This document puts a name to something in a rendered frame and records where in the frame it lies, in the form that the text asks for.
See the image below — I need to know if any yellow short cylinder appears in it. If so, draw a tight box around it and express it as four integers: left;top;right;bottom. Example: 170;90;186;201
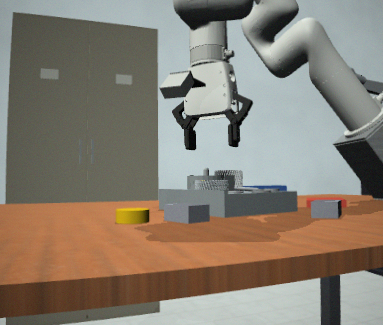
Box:
116;208;150;224

